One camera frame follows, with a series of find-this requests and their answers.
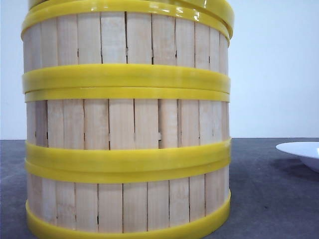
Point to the woven bamboo steamer lid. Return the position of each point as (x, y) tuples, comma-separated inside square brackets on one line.
[(196, 10)]

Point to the white plate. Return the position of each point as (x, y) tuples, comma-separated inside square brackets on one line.
[(308, 152)]

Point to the bamboo steamer basket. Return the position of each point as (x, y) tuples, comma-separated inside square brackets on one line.
[(125, 55), (136, 138), (186, 208)]

